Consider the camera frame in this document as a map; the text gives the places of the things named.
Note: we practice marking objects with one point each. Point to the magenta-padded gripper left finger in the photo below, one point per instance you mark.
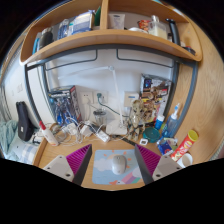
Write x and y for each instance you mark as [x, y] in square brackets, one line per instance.
[58, 165]

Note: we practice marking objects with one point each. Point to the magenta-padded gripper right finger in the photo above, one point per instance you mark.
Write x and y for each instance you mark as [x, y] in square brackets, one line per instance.
[165, 165]

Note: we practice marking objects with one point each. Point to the light grey computer mouse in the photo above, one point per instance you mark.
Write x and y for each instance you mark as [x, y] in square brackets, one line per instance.
[119, 164]

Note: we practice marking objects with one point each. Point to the pastel printed mouse pad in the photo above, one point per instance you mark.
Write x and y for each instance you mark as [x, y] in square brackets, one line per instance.
[103, 170]

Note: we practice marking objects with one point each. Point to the blue tissue pack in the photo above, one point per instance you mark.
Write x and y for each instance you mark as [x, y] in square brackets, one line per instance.
[165, 146]

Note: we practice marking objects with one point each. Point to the white mug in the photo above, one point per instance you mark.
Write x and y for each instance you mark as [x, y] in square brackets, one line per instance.
[185, 160]

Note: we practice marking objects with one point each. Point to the red chips can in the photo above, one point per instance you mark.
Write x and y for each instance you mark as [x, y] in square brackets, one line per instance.
[185, 145]

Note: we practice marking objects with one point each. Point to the white red-pump lotion bottle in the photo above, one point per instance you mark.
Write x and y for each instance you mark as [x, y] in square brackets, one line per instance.
[49, 136]

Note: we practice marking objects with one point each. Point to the small white cube clock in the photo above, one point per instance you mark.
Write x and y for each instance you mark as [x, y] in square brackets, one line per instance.
[143, 142]

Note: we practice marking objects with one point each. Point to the teal round dish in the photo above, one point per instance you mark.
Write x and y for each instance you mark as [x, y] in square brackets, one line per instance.
[151, 134]

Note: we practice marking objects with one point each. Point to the bed with checked sheet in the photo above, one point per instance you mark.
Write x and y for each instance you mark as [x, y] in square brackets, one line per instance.
[25, 150]

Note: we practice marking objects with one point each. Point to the white power adapter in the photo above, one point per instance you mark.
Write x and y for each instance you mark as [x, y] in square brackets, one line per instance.
[71, 128]

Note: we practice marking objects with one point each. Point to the blue spray bottle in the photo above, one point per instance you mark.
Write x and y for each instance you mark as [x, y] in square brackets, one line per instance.
[171, 125]

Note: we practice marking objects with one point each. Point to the blue white-capped tube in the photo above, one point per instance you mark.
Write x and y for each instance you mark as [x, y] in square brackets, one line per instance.
[159, 122]

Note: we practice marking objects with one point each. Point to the black flat bar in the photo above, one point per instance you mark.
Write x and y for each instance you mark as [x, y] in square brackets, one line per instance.
[128, 140]

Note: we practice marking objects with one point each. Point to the white power strip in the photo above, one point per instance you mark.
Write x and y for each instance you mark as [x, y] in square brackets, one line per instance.
[103, 136]

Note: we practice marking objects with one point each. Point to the tan robot model figure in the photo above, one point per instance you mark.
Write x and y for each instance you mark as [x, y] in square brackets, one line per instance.
[136, 120]

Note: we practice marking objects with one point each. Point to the black bag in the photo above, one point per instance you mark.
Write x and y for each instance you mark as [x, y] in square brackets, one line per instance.
[24, 121]

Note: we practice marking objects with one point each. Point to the teal blanket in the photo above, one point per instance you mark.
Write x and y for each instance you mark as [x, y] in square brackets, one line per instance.
[6, 136]

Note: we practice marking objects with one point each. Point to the blue robot model kit box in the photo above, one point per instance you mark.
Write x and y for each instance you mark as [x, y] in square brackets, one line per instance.
[63, 105]

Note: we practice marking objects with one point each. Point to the white desk lamp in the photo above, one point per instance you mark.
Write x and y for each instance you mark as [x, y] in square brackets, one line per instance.
[116, 128]

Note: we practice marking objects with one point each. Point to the clear glass jar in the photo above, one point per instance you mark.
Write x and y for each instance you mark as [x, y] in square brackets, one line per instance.
[100, 117]

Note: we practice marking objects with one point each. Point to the colourful model kit box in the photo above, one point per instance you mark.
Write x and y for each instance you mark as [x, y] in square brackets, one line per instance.
[160, 86]

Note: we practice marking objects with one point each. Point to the wooden shelf unit with items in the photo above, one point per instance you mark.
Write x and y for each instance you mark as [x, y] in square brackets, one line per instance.
[110, 38]

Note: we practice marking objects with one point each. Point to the white wall box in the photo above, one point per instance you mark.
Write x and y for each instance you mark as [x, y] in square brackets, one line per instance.
[131, 99]

